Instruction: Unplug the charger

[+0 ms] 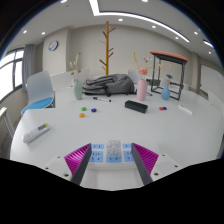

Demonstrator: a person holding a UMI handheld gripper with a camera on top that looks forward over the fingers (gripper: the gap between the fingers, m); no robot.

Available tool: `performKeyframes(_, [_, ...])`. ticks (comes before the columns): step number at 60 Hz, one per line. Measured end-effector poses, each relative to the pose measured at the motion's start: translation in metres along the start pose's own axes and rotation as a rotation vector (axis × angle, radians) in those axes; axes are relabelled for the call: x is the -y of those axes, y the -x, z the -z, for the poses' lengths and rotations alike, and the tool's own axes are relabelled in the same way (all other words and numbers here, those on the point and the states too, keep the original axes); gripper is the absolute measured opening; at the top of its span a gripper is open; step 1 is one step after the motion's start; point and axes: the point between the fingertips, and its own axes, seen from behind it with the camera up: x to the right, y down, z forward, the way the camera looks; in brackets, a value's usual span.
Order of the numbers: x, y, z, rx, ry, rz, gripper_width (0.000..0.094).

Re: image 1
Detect window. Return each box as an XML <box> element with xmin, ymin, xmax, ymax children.
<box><xmin>0</xmin><ymin>48</ymin><xmax>25</xmax><ymax>101</ymax></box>

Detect black marker pen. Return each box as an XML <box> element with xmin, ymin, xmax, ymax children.
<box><xmin>92</xmin><ymin>96</ymin><xmax>112</xmax><ymax>103</ymax></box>

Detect recessed ceiling spot lights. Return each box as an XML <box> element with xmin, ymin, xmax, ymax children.
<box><xmin>21</xmin><ymin>0</ymin><xmax>200</xmax><ymax>40</ymax></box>

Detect blue vase with dried flowers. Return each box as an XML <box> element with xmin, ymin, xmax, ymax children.
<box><xmin>156</xmin><ymin>63</ymin><xmax>175</xmax><ymax>101</ymax></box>

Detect black-framed orange-top side table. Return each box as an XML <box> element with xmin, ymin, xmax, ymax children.
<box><xmin>148</xmin><ymin>50</ymin><xmax>189</xmax><ymax>102</ymax></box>

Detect grey backpack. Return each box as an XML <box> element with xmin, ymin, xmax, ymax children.
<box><xmin>82</xmin><ymin>73</ymin><xmax>137</xmax><ymax>98</ymax></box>

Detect pink vase with flowers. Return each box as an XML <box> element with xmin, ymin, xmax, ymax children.
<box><xmin>133</xmin><ymin>52</ymin><xmax>158</xmax><ymax>102</ymax></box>

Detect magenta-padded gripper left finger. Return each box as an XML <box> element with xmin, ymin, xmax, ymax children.
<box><xmin>43</xmin><ymin>143</ymin><xmax>93</xmax><ymax>186</ymax></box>

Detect white remote control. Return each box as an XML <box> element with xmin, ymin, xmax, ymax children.
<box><xmin>22</xmin><ymin>122</ymin><xmax>52</xmax><ymax>144</ymax></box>

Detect green vase with dried flowers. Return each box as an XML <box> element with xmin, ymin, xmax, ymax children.
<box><xmin>69</xmin><ymin>52</ymin><xmax>84</xmax><ymax>101</ymax></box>

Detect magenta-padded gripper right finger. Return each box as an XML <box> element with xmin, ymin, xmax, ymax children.
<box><xmin>130</xmin><ymin>142</ymin><xmax>183</xmax><ymax>186</ymax></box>

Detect black rectangular case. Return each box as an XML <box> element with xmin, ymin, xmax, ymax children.
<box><xmin>124</xmin><ymin>99</ymin><xmax>149</xmax><ymax>114</ymax></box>

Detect long ceiling light strip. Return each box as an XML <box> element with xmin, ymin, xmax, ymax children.
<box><xmin>88</xmin><ymin>0</ymin><xmax>191</xmax><ymax>43</ymax></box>

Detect white chair frame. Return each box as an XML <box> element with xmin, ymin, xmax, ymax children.
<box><xmin>0</xmin><ymin>106</ymin><xmax>16</xmax><ymax>158</ymax></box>

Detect grey curtain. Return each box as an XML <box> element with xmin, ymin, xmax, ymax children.
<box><xmin>21</xmin><ymin>43</ymin><xmax>36</xmax><ymax>92</ymax></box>

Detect white chair with blue cushion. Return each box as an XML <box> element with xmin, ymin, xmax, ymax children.
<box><xmin>20</xmin><ymin>70</ymin><xmax>56</xmax><ymax>116</ymax></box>

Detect wooden coat stand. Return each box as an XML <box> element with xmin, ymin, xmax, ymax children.
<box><xmin>98</xmin><ymin>20</ymin><xmax>117</xmax><ymax>76</ymax></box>

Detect short ceiling light strip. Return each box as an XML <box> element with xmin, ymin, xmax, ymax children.
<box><xmin>202</xmin><ymin>39</ymin><xmax>215</xmax><ymax>49</ymax></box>

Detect round wall clock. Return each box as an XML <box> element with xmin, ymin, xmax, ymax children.
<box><xmin>48</xmin><ymin>40</ymin><xmax>59</xmax><ymax>52</ymax></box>

